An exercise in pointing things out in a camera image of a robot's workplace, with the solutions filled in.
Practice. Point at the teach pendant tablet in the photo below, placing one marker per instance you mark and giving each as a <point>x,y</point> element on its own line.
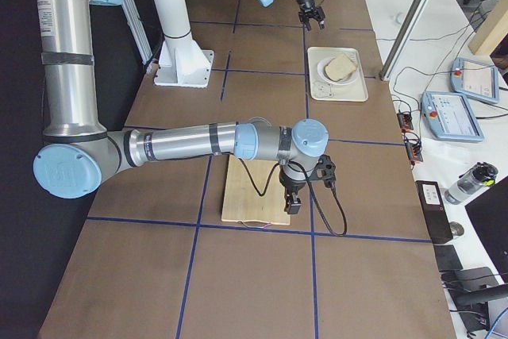
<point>476,80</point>
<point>450,117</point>

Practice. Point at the wooden plank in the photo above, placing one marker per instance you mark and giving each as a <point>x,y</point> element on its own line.
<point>491,32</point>

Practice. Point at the orange connector block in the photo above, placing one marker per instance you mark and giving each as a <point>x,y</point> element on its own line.
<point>405,121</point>
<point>413,149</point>

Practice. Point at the orange connector block near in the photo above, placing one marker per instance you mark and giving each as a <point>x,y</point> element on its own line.
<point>413,149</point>

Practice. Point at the bread slice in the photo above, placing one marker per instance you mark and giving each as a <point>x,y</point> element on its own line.
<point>340,67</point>

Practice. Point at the wooden cutting board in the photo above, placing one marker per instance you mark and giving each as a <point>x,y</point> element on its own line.
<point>253,194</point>

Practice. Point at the clear water bottle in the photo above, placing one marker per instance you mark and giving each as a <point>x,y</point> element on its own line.
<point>480,175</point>

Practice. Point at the aluminium frame post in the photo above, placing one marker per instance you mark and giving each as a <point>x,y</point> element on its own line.
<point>415,11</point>

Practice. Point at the near teach pendant tablet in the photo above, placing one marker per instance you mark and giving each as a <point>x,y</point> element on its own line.
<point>450,117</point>

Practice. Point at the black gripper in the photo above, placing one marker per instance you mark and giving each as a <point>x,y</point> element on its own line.
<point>292,187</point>
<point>307,7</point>

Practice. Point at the far teach pendant tablet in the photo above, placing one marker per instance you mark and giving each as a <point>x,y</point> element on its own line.
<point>476,80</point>

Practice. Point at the dark brown box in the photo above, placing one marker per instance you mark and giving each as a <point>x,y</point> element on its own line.
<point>434,212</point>

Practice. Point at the white round plate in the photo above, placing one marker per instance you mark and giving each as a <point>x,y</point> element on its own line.
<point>320,70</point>

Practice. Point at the orange connector block far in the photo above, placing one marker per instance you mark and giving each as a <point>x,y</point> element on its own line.
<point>405,121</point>

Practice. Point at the black desk stand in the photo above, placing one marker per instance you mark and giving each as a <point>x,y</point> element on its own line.
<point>477,290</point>

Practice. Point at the black monitor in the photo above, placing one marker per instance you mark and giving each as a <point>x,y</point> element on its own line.
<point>488,215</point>

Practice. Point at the cream bear tray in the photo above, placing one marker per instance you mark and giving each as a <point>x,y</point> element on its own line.
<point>321,90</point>

